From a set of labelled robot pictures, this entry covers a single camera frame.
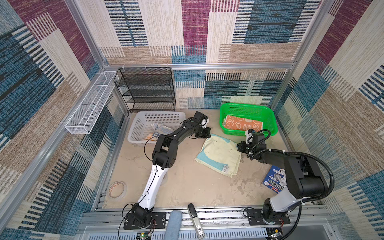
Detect pale yellow towel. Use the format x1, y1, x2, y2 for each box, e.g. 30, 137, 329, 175
195, 135, 242, 178

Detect orange pattern towel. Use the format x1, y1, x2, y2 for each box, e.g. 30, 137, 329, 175
223, 115, 264, 132

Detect striped rabbit text towel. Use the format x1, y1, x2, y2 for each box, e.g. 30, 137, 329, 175
143, 123, 174, 142

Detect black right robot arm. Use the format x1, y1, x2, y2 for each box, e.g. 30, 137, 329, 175
237, 130, 335, 225

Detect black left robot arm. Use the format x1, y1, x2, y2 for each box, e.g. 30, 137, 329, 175
130, 112, 211, 228

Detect green plastic basket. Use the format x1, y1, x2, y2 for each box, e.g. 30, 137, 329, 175
220, 103, 278, 136

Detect blue printed booklet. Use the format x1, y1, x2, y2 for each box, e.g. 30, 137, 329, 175
262, 166, 287, 193

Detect white plastic laundry basket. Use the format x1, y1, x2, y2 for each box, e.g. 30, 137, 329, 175
127, 111, 186, 145

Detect black silver handheld tool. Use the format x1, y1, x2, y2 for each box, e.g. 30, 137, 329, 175
188, 203, 205, 240

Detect grey blue foam cylinder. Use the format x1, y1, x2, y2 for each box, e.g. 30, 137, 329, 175
164, 210, 183, 240

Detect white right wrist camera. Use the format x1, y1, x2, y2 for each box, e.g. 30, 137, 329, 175
246, 129, 255, 144

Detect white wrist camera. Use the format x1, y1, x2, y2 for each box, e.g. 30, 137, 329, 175
201, 116, 209, 128
246, 129, 255, 144

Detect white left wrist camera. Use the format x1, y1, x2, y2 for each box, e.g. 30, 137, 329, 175
201, 116, 209, 128

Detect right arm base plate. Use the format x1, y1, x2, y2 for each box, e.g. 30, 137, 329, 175
243, 208, 291, 226

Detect black wire shelf rack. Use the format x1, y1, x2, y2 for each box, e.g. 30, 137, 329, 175
115, 67, 176, 113

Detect black corrugated cable hose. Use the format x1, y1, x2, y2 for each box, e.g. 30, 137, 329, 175
281, 150, 336, 202

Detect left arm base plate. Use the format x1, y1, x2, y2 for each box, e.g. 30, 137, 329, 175
123, 212, 167, 230

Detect white wire mesh wall basket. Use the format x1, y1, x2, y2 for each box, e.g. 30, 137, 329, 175
65, 72, 117, 135

